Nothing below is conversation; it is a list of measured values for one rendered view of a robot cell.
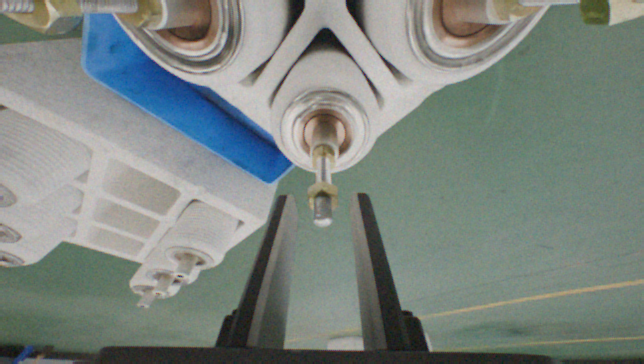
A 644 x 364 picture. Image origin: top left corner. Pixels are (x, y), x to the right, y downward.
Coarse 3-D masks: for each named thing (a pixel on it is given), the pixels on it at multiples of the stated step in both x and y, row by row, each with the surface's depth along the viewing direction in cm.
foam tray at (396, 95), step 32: (320, 0) 16; (352, 0) 24; (320, 32) 26; (352, 32) 17; (288, 64) 19; (384, 64) 19; (224, 96) 21; (256, 96) 21; (384, 96) 21; (416, 96) 21; (384, 128) 23
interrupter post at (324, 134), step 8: (320, 128) 15; (328, 128) 15; (312, 136) 15; (320, 136) 14; (328, 136) 14; (336, 136) 15; (312, 144) 14; (320, 144) 13; (328, 144) 13; (336, 144) 14; (336, 152) 14
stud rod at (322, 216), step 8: (320, 160) 13; (328, 160) 13; (320, 168) 12; (328, 168) 12; (320, 176) 12; (328, 176) 12; (320, 200) 10; (328, 200) 10; (320, 208) 10; (328, 208) 10; (320, 216) 9; (328, 216) 9; (320, 224) 10; (328, 224) 10
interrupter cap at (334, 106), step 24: (312, 96) 14; (336, 96) 14; (288, 120) 15; (312, 120) 15; (336, 120) 15; (360, 120) 15; (288, 144) 17; (360, 144) 16; (312, 168) 18; (336, 168) 18
